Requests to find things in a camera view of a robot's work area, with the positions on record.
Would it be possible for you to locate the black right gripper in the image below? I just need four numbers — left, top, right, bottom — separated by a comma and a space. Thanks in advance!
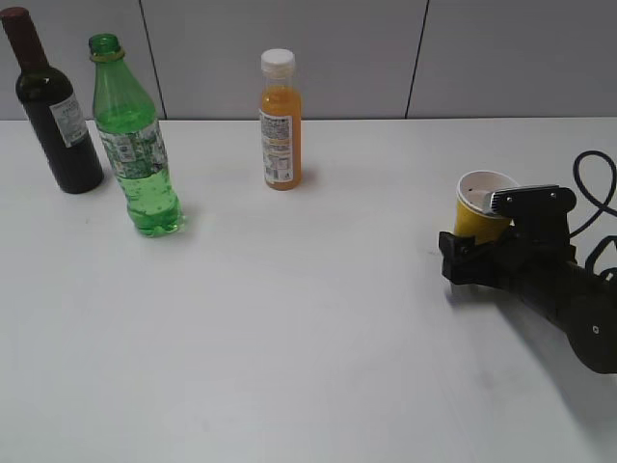
438, 216, 577, 288

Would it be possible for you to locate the yellow paper cup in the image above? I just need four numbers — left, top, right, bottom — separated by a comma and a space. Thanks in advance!
453, 171, 520, 244

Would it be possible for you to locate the green sprite bottle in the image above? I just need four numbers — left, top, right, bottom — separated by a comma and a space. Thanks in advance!
89, 33, 183, 236

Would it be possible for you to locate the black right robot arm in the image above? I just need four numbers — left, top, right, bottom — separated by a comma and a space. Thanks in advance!
439, 216, 616, 374

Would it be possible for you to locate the orange juice bottle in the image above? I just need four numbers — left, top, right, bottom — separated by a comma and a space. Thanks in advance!
259, 48, 302, 191

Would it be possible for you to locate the dark red wine bottle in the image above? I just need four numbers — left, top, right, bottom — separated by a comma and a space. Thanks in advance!
1, 7, 104, 194

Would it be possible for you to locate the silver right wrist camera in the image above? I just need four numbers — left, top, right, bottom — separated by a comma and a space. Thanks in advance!
481, 184, 577, 225

